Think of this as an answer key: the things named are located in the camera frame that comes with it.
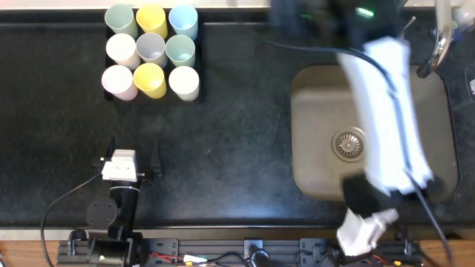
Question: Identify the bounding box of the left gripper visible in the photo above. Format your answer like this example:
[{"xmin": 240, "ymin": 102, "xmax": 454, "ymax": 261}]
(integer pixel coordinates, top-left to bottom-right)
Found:
[{"xmin": 95, "ymin": 136, "xmax": 164, "ymax": 188}]

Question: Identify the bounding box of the yellow cup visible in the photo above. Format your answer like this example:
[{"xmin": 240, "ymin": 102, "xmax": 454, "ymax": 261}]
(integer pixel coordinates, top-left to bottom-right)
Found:
[
  {"xmin": 133, "ymin": 62, "xmax": 168, "ymax": 100},
  {"xmin": 135, "ymin": 4, "xmax": 168, "ymax": 40}
]

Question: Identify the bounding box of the steel sink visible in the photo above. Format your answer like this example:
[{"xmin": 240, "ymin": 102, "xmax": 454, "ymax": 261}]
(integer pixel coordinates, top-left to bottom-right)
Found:
[{"xmin": 290, "ymin": 65, "xmax": 461, "ymax": 203}]

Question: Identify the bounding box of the narrow black tray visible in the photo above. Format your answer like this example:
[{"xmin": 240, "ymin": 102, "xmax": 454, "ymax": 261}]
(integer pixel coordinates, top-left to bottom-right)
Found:
[{"xmin": 103, "ymin": 70, "xmax": 204, "ymax": 105}]

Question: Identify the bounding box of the mounting rail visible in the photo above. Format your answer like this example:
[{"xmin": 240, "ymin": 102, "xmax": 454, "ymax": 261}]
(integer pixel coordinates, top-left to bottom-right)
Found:
[{"xmin": 55, "ymin": 229, "xmax": 424, "ymax": 267}]

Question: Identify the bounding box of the pink cup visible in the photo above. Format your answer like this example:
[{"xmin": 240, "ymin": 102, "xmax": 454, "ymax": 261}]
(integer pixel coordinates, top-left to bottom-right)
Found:
[{"xmin": 101, "ymin": 65, "xmax": 139, "ymax": 102}]

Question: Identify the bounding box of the white cup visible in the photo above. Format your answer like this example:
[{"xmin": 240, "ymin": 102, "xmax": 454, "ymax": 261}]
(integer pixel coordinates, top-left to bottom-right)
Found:
[
  {"xmin": 168, "ymin": 65, "xmax": 200, "ymax": 102},
  {"xmin": 105, "ymin": 33, "xmax": 142, "ymax": 70}
]

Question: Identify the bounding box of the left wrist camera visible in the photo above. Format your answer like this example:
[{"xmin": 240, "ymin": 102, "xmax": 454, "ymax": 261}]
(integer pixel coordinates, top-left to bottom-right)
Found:
[{"xmin": 101, "ymin": 148, "xmax": 139, "ymax": 182}]

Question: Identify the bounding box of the steel tap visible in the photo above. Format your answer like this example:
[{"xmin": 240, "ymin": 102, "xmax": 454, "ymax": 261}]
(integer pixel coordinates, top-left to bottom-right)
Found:
[{"xmin": 402, "ymin": 0, "xmax": 454, "ymax": 79}]

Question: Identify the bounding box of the grey cup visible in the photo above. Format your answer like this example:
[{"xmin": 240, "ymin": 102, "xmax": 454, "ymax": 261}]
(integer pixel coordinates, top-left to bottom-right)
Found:
[{"xmin": 135, "ymin": 32, "xmax": 168, "ymax": 70}]

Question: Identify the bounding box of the blue soap bottle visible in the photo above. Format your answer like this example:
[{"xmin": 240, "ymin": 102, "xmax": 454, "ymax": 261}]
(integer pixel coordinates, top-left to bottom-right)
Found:
[{"xmin": 429, "ymin": 1, "xmax": 475, "ymax": 44}]

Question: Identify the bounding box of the blue cup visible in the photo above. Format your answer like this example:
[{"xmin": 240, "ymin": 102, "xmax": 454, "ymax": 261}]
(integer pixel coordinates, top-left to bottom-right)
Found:
[{"xmin": 168, "ymin": 4, "xmax": 200, "ymax": 42}]

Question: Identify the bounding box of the green cup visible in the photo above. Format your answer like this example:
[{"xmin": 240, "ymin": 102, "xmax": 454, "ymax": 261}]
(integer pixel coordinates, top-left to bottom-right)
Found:
[
  {"xmin": 104, "ymin": 3, "xmax": 139, "ymax": 39},
  {"xmin": 165, "ymin": 34, "xmax": 197, "ymax": 68}
]

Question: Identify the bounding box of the black cable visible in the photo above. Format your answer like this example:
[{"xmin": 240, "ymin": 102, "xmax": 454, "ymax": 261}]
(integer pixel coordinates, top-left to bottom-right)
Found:
[
  {"xmin": 39, "ymin": 172, "xmax": 103, "ymax": 267},
  {"xmin": 265, "ymin": 39, "xmax": 453, "ymax": 266}
]

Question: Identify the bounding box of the large black tray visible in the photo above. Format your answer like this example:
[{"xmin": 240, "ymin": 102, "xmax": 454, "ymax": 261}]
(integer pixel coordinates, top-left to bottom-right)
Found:
[{"xmin": 104, "ymin": 5, "xmax": 204, "ymax": 81}]

